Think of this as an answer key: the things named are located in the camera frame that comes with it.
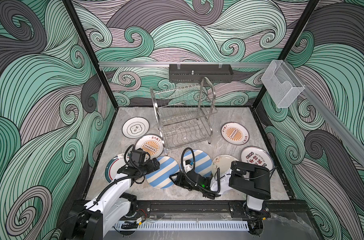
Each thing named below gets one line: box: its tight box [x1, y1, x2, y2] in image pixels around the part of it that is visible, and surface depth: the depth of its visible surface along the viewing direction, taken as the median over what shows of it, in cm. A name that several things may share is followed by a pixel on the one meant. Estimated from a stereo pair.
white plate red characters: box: [240, 146, 274, 172], surface depth 93 cm
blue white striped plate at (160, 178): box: [145, 156, 180, 189], surface depth 85 cm
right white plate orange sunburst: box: [220, 122, 250, 146], surface depth 106 cm
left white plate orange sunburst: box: [135, 134, 164, 159], surface depth 100 cm
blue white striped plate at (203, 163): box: [183, 149, 213, 178], surface depth 92 cm
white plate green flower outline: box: [122, 116, 150, 139], surface depth 109 cm
